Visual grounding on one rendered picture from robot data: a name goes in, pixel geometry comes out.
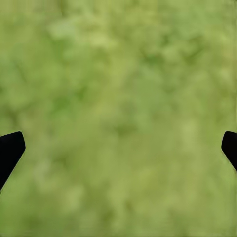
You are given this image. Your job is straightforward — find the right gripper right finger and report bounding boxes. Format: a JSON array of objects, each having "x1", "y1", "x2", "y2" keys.
[{"x1": 221, "y1": 131, "x2": 237, "y2": 171}]

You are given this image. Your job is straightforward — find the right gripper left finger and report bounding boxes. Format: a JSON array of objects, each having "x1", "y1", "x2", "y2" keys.
[{"x1": 0, "y1": 131, "x2": 26, "y2": 190}]

